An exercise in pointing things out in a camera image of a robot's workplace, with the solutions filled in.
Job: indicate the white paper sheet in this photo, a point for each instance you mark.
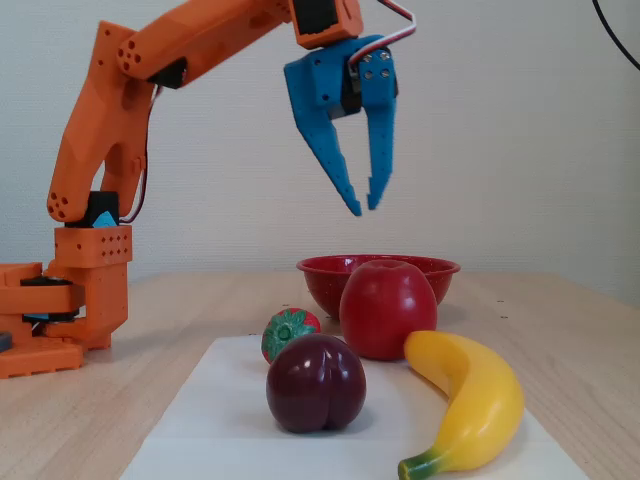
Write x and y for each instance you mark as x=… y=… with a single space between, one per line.
x=210 y=400

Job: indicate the red toy strawberry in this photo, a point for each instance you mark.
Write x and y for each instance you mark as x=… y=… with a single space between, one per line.
x=285 y=332

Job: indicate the blue gripper with motor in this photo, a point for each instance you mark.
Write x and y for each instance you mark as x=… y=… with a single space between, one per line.
x=314 y=84

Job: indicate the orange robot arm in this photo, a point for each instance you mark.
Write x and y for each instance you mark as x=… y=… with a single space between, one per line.
x=100 y=125

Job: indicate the yellow toy banana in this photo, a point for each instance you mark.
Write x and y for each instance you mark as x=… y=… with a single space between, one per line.
x=480 y=400

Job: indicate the orange robot base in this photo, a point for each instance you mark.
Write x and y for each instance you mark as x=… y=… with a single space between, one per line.
x=35 y=300

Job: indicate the red speckled bowl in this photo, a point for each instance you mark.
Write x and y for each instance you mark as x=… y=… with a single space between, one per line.
x=320 y=280

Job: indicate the dark purple toy plum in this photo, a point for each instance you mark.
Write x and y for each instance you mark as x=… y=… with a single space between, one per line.
x=315 y=385

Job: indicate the dark grey base clamp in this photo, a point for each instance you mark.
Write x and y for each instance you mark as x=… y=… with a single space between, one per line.
x=4 y=341

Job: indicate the red toy apple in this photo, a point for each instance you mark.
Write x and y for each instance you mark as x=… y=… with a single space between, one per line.
x=387 y=310

